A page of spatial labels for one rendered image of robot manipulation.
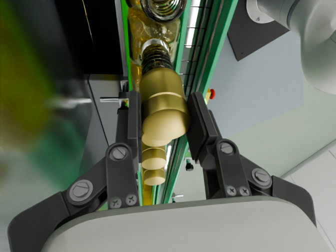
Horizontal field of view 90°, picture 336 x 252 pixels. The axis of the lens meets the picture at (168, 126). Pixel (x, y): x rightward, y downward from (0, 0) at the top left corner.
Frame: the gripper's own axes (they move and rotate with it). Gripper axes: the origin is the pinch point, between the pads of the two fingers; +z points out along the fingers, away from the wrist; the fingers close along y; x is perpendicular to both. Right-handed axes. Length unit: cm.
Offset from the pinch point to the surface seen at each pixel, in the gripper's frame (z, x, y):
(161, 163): 3.3, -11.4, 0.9
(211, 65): 23.2, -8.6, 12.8
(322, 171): 102, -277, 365
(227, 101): 62, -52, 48
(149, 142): 3.3, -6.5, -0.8
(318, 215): 35, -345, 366
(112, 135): 31, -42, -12
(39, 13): 14.9, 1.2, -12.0
